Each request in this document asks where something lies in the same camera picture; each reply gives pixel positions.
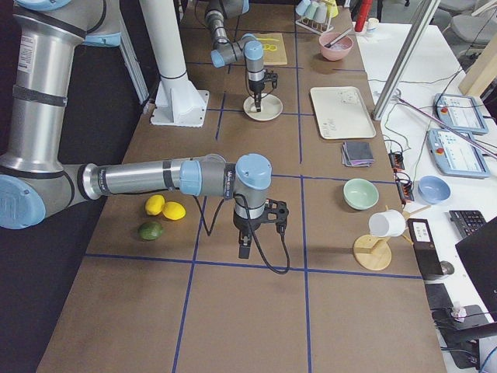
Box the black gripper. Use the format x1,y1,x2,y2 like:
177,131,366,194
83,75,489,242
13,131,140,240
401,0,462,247
248,79,264,112
233,212,266,259

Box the cream round plate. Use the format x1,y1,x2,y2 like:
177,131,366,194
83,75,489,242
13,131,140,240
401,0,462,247
243,94,283,121

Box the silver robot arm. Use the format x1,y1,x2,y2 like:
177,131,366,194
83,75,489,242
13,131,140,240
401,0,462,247
1,1,277,259

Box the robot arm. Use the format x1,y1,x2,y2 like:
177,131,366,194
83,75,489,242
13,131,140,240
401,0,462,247
204,0,266,112

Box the cream bear tray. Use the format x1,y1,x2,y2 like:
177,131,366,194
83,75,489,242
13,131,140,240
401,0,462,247
310,86,376,140

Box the wooden cutting board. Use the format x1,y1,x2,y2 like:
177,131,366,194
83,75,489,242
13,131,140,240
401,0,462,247
254,33,287,66

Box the yellow lemon near lime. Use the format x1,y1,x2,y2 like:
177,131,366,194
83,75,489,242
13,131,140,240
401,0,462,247
162,201,186,221

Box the white cup rack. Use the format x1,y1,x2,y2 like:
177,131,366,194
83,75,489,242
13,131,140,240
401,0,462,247
295,0,339,35

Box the pink bowl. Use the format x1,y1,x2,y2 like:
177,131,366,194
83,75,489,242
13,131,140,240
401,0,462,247
318,32,354,61

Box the green lime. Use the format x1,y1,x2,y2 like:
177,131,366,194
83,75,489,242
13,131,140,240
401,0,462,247
137,221,164,241

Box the clear ice cubes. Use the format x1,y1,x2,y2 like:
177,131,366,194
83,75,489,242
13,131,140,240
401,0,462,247
325,41,349,51

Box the yellow lemon far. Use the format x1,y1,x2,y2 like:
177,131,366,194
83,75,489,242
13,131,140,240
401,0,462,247
144,194,165,216

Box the grey folded cloth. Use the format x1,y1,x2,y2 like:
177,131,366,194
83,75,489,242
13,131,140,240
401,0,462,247
342,141,374,167

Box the green bowl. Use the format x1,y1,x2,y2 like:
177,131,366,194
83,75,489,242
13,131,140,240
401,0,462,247
343,179,379,211

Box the wooden mug stand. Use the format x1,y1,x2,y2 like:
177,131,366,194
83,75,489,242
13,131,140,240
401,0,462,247
353,206,429,271

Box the small paper cup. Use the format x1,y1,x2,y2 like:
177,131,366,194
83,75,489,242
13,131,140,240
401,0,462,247
367,17,380,33

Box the red bottle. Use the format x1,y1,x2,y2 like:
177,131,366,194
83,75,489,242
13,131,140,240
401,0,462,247
355,0,373,33

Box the white mug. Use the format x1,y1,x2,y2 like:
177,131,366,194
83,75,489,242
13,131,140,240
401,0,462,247
368,210,406,237

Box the black box white label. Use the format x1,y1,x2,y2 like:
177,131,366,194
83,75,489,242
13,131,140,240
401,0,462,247
407,218,443,280

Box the blue bowl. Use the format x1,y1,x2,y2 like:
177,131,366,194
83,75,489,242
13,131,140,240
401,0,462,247
418,176,451,204

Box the far teach pendant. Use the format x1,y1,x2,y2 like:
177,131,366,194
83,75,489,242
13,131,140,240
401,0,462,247
433,93,488,135

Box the teach pendant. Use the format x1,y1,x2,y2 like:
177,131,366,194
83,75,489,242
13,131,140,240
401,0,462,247
433,93,488,135
427,129,490,179

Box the near teach pendant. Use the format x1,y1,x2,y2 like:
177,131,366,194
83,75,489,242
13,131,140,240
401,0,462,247
427,129,490,179

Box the black keyboard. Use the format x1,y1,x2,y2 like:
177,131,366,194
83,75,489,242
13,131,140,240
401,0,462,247
449,210,487,238

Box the black laptop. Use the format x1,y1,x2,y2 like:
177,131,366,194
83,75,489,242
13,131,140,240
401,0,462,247
456,218,496,319

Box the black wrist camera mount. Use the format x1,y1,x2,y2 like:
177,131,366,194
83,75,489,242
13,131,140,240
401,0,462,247
265,199,289,235

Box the black camera cable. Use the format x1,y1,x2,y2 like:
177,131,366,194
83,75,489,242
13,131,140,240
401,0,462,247
193,0,279,98
193,191,291,275

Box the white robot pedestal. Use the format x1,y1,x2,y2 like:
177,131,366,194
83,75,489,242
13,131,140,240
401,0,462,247
140,0,209,127

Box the aluminium frame post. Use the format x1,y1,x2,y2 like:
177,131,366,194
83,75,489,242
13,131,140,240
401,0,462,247
372,0,440,120

